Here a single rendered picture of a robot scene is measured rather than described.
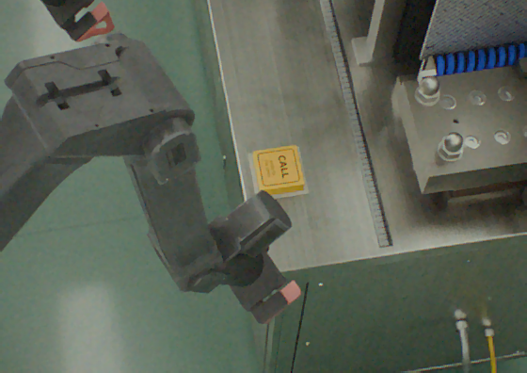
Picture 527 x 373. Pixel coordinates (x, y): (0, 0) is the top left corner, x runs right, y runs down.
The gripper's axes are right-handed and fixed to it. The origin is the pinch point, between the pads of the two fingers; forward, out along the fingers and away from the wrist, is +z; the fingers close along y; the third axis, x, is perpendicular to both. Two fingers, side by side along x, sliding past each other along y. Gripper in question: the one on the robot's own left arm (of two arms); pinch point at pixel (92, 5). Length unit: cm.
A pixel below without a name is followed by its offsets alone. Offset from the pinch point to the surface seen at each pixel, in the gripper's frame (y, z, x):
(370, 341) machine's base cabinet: -54, 65, 11
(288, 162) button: -33.1, 17.8, -6.5
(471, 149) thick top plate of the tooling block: -50, 19, -29
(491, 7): -36, 15, -44
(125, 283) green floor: -4, 87, 58
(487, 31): -37, 21, -42
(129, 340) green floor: -16, 84, 64
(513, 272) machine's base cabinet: -62, 50, -20
